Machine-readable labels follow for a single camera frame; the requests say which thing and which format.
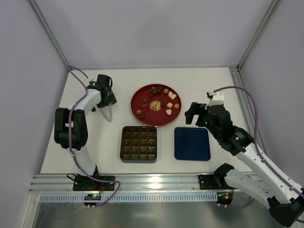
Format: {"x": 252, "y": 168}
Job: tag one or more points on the white heart chocolate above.
{"x": 168, "y": 111}

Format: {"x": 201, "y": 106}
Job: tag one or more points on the white pyramid chocolate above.
{"x": 169, "y": 105}

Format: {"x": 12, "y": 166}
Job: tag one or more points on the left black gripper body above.
{"x": 107, "y": 101}

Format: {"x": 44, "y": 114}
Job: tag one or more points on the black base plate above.
{"x": 212, "y": 182}
{"x": 84, "y": 183}

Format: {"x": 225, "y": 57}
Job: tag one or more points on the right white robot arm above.
{"x": 282, "y": 196}

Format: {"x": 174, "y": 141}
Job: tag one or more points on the blue box lid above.
{"x": 191, "y": 144}

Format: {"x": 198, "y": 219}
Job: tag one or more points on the round red tray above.
{"x": 158, "y": 118}

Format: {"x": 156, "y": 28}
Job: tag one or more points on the blue chocolate box with tray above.
{"x": 139, "y": 144}

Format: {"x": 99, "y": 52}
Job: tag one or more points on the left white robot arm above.
{"x": 70, "y": 127}

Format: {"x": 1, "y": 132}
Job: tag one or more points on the slotted cable duct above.
{"x": 130, "y": 197}

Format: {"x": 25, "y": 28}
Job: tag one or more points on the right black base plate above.
{"x": 212, "y": 182}

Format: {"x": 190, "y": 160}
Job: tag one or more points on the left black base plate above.
{"x": 84, "y": 183}

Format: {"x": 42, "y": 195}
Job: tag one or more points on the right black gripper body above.
{"x": 198, "y": 111}

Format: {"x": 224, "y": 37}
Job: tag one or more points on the metal serving tongs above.
{"x": 107, "y": 113}

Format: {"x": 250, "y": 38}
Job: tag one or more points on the aluminium front rail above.
{"x": 48, "y": 183}

